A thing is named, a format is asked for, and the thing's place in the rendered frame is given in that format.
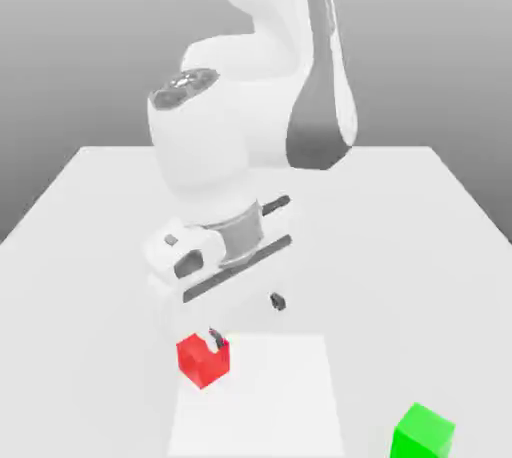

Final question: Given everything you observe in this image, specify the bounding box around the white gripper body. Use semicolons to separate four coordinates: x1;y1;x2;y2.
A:
147;234;300;327

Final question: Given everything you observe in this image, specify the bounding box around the small red cube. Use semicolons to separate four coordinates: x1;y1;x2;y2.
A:
175;331;232;390

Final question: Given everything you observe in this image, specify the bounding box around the small green cube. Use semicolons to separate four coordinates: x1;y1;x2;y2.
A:
389;401;457;458

